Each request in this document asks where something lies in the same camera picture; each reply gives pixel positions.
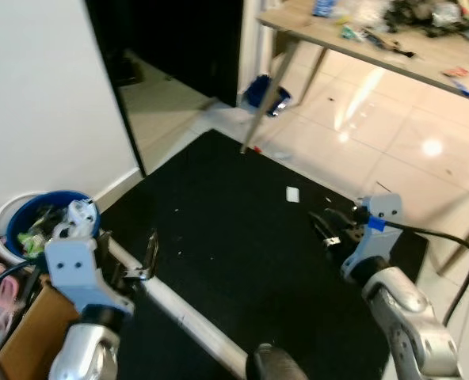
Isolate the blue bag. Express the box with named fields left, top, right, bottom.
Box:
left=242, top=74, right=292, bottom=118

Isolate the black floor mat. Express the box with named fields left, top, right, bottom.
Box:
left=98, top=130, right=430, bottom=380

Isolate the white trash piece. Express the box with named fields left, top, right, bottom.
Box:
left=54, top=199, right=99, bottom=241

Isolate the blue rubbish bin white liner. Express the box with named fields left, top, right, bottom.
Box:
left=0, top=189, right=102, bottom=267

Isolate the dark clutter pile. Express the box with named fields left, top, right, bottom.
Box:
left=382, top=0, right=469, bottom=40

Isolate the white floor strip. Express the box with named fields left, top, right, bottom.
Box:
left=106, top=236, right=253, bottom=380

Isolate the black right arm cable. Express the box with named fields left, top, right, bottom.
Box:
left=383, top=222, right=469, bottom=327

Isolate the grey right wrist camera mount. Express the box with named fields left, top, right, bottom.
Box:
left=341, top=193, right=406, bottom=279

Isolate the brown cardboard box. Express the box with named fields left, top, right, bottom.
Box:
left=0, top=274, right=80, bottom=380

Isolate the black tool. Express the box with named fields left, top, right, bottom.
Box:
left=360, top=27, right=416, bottom=59

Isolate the light wooden table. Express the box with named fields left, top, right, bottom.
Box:
left=241, top=0, right=469, bottom=154

